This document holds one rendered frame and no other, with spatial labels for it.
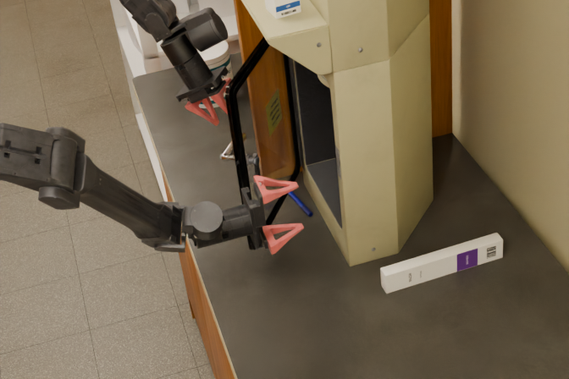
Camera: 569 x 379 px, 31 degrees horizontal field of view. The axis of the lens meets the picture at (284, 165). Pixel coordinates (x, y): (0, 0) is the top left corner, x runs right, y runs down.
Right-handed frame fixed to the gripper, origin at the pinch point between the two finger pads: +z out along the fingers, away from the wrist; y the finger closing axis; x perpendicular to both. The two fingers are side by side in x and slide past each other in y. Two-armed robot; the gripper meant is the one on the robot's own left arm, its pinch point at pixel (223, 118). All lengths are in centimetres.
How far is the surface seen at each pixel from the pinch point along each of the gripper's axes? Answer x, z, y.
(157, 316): -61, 83, 114
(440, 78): -48, 28, -24
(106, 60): -221, 37, 204
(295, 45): 8.4, -11.6, -28.1
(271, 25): 6.4, -15.9, -24.8
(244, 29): -21.1, -9.2, -1.8
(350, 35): 2.3, -7.4, -35.5
